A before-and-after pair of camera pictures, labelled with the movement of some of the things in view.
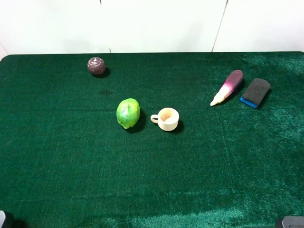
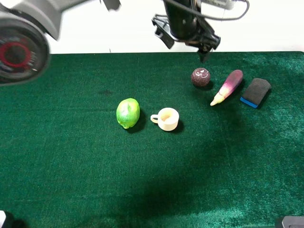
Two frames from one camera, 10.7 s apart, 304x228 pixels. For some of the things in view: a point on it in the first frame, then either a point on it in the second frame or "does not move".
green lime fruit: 128,112 does not move
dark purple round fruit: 96,66 -> 200,77
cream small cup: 167,119 does not move
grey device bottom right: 293,222 does not move
